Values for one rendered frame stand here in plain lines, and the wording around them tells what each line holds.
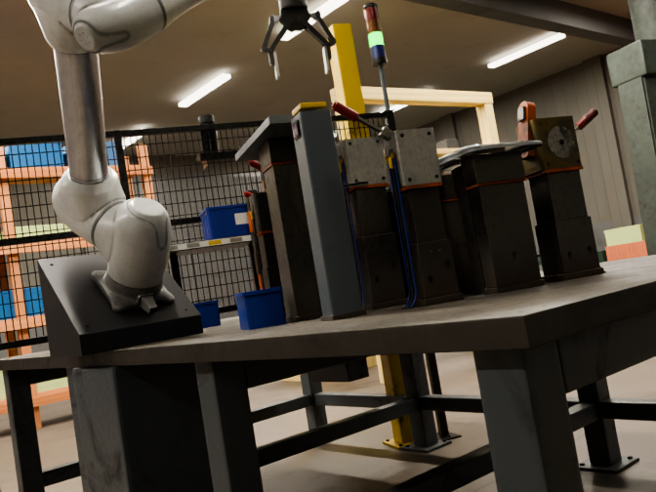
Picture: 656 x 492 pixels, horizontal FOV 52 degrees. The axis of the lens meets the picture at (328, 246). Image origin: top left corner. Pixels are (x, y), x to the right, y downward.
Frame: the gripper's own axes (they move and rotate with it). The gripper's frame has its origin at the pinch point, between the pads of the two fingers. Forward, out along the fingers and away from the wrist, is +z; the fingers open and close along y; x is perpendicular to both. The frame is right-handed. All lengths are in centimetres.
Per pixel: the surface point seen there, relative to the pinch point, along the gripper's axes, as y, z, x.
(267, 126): -14.2, 17.2, -27.2
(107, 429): -64, 86, 3
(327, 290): -9, 54, -42
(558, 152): 47, 33, -41
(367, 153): 9.3, 25.7, -21.0
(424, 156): 15, 30, -47
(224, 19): 16, -181, 534
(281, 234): -13.5, 42.0, -15.7
